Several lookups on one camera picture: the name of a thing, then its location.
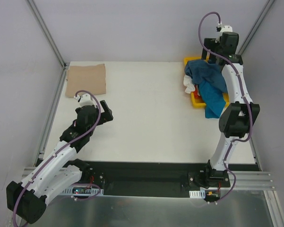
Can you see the right aluminium frame post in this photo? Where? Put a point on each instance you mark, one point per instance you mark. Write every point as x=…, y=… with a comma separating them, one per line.
x=251, y=18

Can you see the dark blue t-shirt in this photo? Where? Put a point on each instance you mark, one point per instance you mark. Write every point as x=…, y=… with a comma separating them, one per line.
x=200, y=70

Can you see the white cable duct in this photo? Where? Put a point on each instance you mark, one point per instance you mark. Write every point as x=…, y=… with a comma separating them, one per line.
x=201, y=194
x=81, y=191

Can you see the folded beige t-shirt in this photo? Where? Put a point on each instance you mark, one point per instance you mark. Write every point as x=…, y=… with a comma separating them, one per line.
x=88, y=78

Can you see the yellow plastic bin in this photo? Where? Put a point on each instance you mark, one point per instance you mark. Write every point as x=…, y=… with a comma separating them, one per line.
x=199, y=103

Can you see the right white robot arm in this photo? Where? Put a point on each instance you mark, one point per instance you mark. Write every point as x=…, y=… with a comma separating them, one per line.
x=236, y=122

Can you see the right white cable duct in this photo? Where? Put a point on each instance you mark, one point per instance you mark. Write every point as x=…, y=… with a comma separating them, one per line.
x=201, y=194

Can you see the white t-shirt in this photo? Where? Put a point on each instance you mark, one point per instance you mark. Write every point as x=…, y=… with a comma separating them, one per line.
x=189, y=86

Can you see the bright blue t-shirt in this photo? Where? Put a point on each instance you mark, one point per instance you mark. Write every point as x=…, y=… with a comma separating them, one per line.
x=213, y=99

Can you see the aluminium frame post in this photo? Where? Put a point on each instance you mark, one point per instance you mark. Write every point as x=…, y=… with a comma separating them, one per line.
x=43, y=26
x=251, y=18

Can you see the red cloth in bin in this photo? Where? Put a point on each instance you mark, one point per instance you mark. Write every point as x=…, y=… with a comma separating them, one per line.
x=196, y=93

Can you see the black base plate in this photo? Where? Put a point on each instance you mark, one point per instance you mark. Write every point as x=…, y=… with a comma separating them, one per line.
x=171, y=180

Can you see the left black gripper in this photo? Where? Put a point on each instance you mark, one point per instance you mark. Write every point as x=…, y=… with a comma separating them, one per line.
x=103, y=114

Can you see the left aluminium frame post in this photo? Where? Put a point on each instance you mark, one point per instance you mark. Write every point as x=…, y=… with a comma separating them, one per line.
x=43, y=26

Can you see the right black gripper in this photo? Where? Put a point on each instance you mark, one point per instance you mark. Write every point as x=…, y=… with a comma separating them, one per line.
x=208, y=44

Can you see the left white cable duct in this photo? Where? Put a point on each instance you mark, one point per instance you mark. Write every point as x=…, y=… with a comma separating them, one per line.
x=81, y=191

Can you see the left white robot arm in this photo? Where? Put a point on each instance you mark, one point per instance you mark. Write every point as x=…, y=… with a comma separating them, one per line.
x=30, y=197

